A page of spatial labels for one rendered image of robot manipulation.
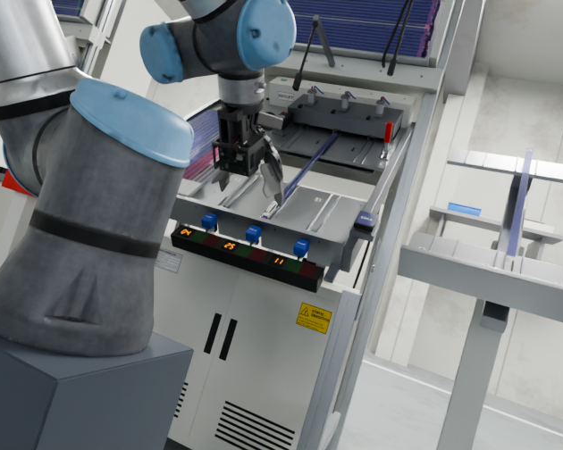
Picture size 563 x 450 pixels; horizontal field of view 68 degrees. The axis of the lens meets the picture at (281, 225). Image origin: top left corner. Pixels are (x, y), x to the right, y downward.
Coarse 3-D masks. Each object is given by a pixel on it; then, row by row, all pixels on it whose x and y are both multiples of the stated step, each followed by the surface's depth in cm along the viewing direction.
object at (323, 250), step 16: (176, 208) 98; (192, 208) 96; (208, 208) 94; (224, 208) 93; (192, 224) 99; (224, 224) 94; (240, 224) 92; (256, 224) 90; (272, 224) 88; (272, 240) 91; (288, 240) 89; (320, 240) 85; (336, 240) 84; (320, 256) 87; (336, 256) 86
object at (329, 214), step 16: (240, 176) 108; (256, 176) 109; (208, 192) 102; (224, 192) 102; (240, 192) 102; (256, 192) 102; (304, 192) 102; (320, 192) 103; (240, 208) 97; (256, 208) 97; (288, 208) 97; (304, 208) 97; (320, 208) 97; (336, 208) 97; (352, 208) 97; (288, 224) 92; (304, 224) 92; (320, 224) 92; (336, 224) 92; (352, 224) 92
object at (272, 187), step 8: (264, 168) 75; (272, 168) 76; (264, 176) 75; (272, 176) 77; (264, 184) 75; (272, 184) 76; (280, 184) 77; (264, 192) 74; (272, 192) 76; (280, 192) 78; (280, 200) 79
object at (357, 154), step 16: (304, 128) 133; (320, 128) 134; (400, 128) 134; (288, 144) 124; (304, 144) 124; (320, 144) 124; (336, 144) 124; (352, 144) 124; (368, 144) 124; (320, 160) 125; (336, 160) 117; (352, 160) 116; (368, 160) 116; (384, 160) 116
